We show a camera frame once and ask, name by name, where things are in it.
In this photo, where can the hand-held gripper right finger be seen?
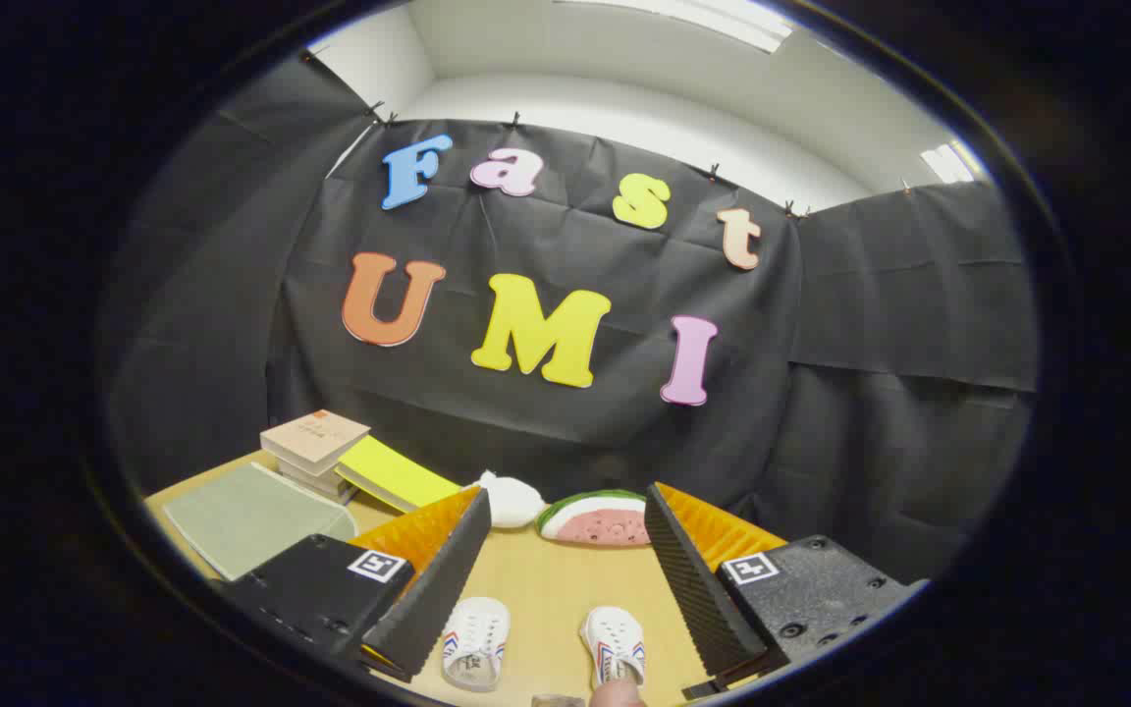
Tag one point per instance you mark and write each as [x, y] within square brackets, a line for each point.
[698, 599]

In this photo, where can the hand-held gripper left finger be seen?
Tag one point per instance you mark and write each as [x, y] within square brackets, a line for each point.
[438, 589]

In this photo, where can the white canvas shoe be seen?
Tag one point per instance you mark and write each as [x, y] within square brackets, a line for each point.
[475, 638]
[615, 633]

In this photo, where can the translucent green storage box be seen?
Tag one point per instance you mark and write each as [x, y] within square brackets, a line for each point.
[242, 516]

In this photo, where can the white plush toy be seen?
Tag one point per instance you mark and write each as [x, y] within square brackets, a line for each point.
[511, 503]

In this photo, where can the watermelon plush toy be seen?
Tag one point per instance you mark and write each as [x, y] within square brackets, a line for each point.
[595, 525]

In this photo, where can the yellow book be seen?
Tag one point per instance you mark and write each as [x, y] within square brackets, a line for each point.
[389, 471]

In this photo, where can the grey book stack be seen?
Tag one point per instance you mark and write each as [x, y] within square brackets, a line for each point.
[320, 483]

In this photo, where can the black backdrop cloth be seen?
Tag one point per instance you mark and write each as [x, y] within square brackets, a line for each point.
[526, 432]

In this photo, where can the beige book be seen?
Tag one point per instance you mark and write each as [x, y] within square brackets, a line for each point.
[315, 437]

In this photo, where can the small ceiling light panel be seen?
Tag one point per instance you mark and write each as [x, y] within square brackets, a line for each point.
[950, 162]

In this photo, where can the long ceiling light panel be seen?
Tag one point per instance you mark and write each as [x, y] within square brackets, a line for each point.
[693, 20]

